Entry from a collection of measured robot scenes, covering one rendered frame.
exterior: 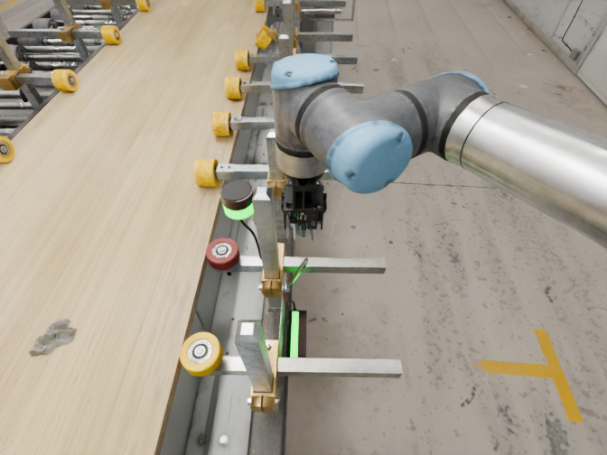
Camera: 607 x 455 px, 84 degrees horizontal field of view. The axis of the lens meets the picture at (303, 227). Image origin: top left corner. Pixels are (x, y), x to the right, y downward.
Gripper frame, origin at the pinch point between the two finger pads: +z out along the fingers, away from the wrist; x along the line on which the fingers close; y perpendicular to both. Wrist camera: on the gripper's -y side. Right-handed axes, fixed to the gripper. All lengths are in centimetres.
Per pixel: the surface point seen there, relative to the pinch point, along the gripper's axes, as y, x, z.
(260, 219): 3.7, -8.4, -7.3
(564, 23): -357, 274, 74
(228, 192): 2.6, -13.7, -13.5
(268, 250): 3.6, -7.6, 2.7
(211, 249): -2.1, -22.8, 10.4
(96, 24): -186, -134, 21
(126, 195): -22, -51, 11
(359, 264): -1.6, 14.3, 15.1
